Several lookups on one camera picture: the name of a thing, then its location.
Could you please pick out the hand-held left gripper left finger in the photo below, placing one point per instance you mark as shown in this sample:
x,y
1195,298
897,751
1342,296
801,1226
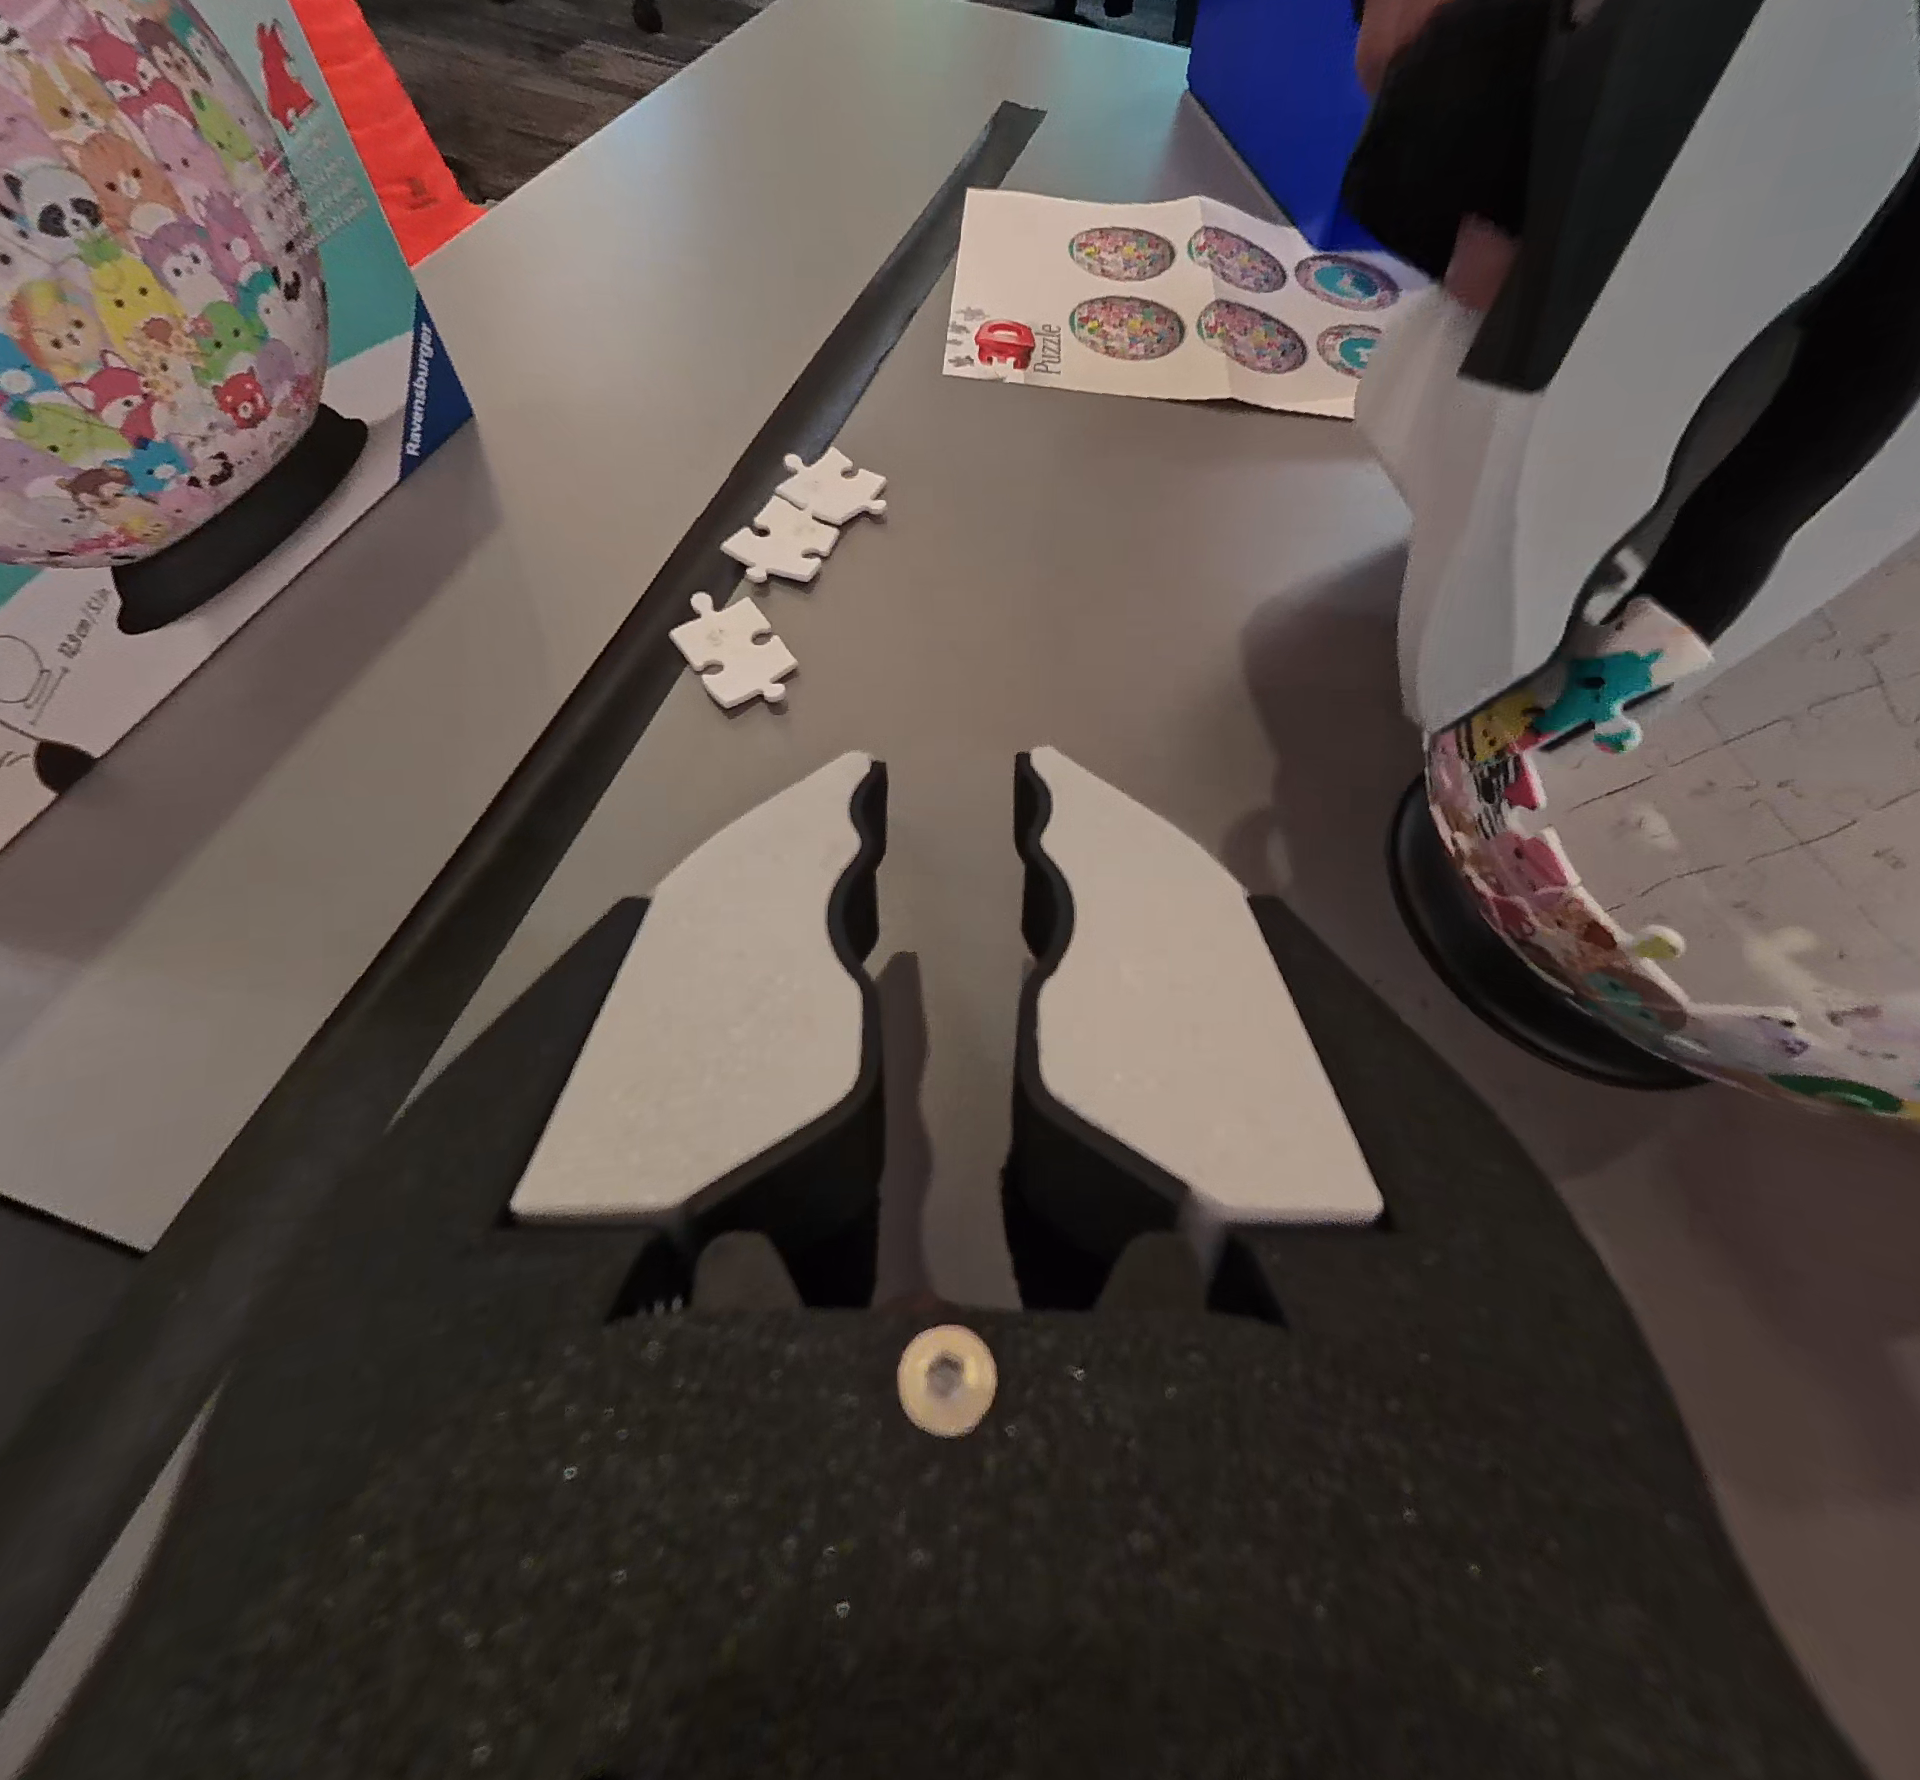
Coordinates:
x,y
707,1061

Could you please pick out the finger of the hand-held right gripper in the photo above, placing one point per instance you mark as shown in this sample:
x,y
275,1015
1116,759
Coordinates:
x,y
1620,430

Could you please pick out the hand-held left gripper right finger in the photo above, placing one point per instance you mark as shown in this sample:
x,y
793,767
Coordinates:
x,y
1200,1061

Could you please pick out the colourful puzzle ball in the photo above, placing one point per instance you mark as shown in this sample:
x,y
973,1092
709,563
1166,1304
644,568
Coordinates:
x,y
1740,850

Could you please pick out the black ball stand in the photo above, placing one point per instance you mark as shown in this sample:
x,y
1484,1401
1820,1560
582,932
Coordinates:
x,y
1470,956

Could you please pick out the single white puzzle piece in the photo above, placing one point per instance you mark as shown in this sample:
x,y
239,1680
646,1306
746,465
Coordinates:
x,y
737,650
833,485

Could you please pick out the white puzzle leaflet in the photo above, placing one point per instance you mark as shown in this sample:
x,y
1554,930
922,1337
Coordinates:
x,y
1171,296

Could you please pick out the colourful puzzle box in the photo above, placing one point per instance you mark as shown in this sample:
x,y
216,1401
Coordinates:
x,y
150,310

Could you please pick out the blue plastic bin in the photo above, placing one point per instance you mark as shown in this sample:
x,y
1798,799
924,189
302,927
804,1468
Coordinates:
x,y
1277,11

